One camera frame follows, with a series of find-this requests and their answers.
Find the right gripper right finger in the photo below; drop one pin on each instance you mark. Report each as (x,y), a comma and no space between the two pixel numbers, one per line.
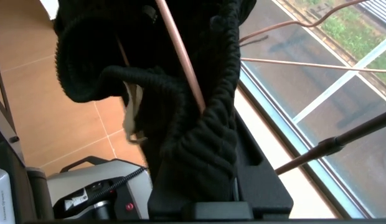
(264,193)

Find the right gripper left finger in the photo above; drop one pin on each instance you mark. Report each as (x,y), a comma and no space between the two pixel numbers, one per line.
(162,205)

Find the black shorts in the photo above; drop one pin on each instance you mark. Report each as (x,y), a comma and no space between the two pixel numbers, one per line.
(196,155)

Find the pink clothes hanger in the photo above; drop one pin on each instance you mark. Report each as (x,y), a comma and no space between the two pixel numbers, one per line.
(305,64)
(178,46)

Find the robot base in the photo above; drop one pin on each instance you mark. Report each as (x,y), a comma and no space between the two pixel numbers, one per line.
(87,174)

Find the black clothes rack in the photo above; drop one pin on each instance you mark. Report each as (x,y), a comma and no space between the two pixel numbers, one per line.
(336,141)

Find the window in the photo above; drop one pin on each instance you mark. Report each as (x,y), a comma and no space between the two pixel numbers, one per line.
(305,93)

